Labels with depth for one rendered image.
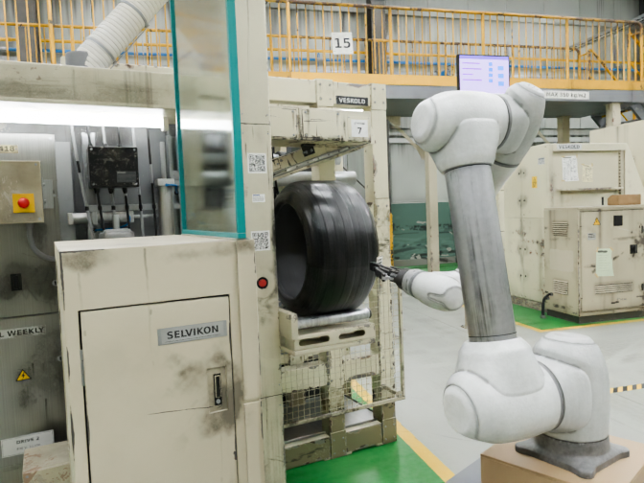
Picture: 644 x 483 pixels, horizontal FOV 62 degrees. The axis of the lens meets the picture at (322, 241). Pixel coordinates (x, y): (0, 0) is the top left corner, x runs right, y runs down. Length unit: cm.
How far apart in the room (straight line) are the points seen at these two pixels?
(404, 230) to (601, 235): 632
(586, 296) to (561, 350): 512
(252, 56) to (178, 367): 127
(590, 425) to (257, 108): 147
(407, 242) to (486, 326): 1096
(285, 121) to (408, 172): 992
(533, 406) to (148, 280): 82
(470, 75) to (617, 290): 283
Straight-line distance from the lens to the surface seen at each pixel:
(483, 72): 608
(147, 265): 116
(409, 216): 1211
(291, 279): 241
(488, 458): 137
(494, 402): 114
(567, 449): 134
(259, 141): 204
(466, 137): 119
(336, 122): 250
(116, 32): 229
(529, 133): 134
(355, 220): 200
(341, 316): 211
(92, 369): 118
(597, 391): 131
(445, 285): 158
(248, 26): 213
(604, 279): 651
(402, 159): 1218
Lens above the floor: 133
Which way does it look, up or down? 3 degrees down
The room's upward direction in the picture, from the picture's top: 2 degrees counter-clockwise
